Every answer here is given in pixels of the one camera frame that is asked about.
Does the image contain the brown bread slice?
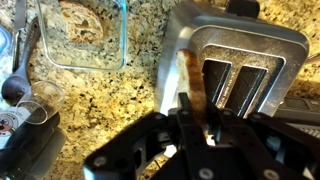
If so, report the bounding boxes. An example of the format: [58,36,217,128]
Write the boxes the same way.
[175,49,209,126]
[59,0,105,44]

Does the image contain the blue plastic lid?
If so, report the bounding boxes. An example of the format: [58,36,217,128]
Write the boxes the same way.
[0,23,15,73]

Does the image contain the black bottle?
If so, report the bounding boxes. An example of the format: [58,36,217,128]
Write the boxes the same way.
[0,112,61,174]

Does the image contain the stainless steel two-slot toaster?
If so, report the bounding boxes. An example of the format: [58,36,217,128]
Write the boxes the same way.
[154,0,311,119]

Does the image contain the clear measuring cup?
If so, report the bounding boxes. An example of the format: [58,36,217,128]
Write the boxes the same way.
[15,80,67,126]

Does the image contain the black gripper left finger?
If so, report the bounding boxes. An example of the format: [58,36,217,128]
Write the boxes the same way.
[83,92,193,180]

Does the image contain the dark metal spoon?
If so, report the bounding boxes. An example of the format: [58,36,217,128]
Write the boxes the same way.
[0,16,42,107]

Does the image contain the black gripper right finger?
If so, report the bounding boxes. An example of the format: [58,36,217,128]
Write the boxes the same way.
[208,101,320,180]

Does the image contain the black panini grill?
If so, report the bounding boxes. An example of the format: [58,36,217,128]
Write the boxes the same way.
[273,96,320,139]

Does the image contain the clear glass baking dish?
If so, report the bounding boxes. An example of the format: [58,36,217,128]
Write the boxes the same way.
[35,0,128,72]

